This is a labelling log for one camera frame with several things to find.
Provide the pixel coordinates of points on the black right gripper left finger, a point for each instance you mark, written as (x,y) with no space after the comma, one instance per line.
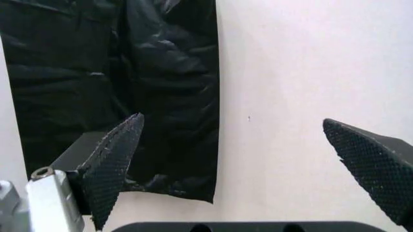
(106,174)

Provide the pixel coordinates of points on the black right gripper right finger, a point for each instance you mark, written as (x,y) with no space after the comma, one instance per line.
(374,159)

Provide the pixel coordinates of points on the black plastic garbage bag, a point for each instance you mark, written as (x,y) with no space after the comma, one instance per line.
(129,72)

